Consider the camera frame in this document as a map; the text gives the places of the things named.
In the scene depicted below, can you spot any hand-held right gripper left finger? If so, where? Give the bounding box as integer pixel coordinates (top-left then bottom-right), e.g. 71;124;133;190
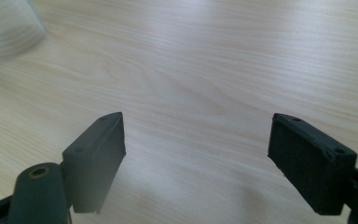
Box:
62;111;127;215

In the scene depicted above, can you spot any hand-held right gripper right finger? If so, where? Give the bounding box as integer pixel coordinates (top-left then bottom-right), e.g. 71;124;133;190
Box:
267;112;358;217

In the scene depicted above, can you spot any stack of clear plastic cups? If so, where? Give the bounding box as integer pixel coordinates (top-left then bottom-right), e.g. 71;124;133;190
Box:
0;0;48;61

